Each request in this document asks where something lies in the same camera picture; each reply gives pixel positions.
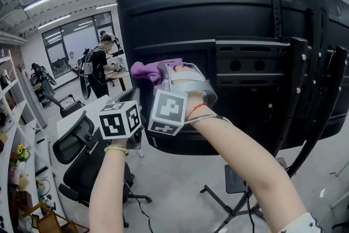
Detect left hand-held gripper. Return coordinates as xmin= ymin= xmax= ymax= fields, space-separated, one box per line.
xmin=98 ymin=87 xmax=143 ymax=141

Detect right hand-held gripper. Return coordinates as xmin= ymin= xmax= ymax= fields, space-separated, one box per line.
xmin=147 ymin=62 xmax=219 ymax=136

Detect purple cloth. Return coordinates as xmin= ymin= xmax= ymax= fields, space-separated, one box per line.
xmin=130 ymin=58 xmax=184 ymax=86

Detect large black screen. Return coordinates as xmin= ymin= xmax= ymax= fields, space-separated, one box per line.
xmin=115 ymin=0 xmax=349 ymax=157

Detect person's left forearm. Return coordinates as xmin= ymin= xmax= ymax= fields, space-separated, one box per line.
xmin=88 ymin=138 xmax=131 ymax=233

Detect person's right forearm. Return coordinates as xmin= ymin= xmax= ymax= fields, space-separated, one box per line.
xmin=184 ymin=89 xmax=309 ymax=229

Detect black screen stand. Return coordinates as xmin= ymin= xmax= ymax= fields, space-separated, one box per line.
xmin=200 ymin=0 xmax=349 ymax=233

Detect person's right hand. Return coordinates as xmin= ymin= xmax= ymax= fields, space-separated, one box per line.
xmin=173 ymin=64 xmax=203 ymax=80

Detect round wooden table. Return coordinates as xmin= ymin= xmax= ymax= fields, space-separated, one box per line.
xmin=105 ymin=69 xmax=129 ymax=92

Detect white desk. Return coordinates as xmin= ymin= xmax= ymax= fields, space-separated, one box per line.
xmin=56 ymin=94 xmax=118 ymax=142

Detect black mesh office chair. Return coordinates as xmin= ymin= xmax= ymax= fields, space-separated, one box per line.
xmin=52 ymin=110 xmax=153 ymax=229

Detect black chair with gear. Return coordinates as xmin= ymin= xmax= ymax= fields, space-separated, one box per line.
xmin=29 ymin=62 xmax=57 ymax=103

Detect large glass window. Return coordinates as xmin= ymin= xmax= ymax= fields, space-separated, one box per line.
xmin=41 ymin=11 xmax=116 ymax=80

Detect sunflower bouquet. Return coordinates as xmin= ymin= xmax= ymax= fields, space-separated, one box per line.
xmin=9 ymin=144 xmax=31 ymax=168

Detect white shelf unit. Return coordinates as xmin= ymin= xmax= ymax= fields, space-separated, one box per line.
xmin=0 ymin=49 xmax=69 ymax=233

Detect wooden crate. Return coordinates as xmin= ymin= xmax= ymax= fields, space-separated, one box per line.
xmin=22 ymin=202 xmax=80 ymax=233

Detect white star-print sleeve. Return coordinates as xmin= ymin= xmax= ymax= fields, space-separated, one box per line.
xmin=277 ymin=212 xmax=326 ymax=233

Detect gold bead bracelet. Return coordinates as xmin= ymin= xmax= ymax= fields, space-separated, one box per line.
xmin=104 ymin=145 xmax=131 ymax=158

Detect red string bracelet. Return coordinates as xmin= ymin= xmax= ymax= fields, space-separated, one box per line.
xmin=185 ymin=102 xmax=208 ymax=121

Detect thin grey wrist cable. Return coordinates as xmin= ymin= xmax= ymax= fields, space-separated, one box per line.
xmin=187 ymin=114 xmax=233 ymax=127

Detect black floor cable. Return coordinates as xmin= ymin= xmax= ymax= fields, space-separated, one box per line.
xmin=124 ymin=179 xmax=154 ymax=233

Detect white metal frame legs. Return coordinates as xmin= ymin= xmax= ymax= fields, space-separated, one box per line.
xmin=329 ymin=160 xmax=349 ymax=210

